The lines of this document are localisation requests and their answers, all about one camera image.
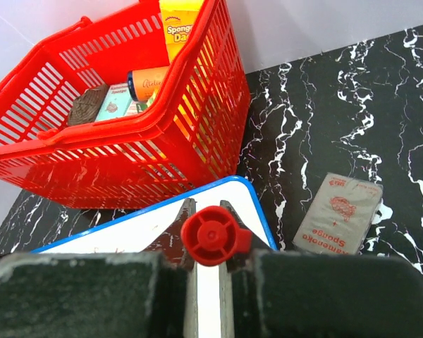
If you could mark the red capped whiteboard marker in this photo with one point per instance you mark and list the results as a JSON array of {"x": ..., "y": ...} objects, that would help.
[{"x": 213, "y": 236}]

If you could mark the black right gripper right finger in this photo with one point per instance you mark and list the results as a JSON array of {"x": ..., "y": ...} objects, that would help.
[{"x": 242, "y": 287}]

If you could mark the red plastic shopping basket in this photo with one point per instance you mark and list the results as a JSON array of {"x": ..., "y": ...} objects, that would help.
[{"x": 190, "y": 136}]

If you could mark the brown round bread pack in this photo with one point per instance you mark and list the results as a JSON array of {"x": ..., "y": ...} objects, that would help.
[{"x": 86, "y": 107}]

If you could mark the orange blue can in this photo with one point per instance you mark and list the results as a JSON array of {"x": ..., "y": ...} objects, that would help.
[{"x": 143, "y": 83}]

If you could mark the tall orange sponge box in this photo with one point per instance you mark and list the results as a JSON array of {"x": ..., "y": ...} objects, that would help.
[{"x": 178, "y": 17}]

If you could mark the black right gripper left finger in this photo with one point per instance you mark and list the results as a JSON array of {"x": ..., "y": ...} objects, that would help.
[{"x": 174, "y": 274}]

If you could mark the white whiteboard blue frame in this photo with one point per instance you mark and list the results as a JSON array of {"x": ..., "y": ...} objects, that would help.
[{"x": 135, "y": 232}]

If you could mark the teal small box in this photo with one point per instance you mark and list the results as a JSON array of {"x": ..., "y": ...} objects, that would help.
[{"x": 116, "y": 102}]

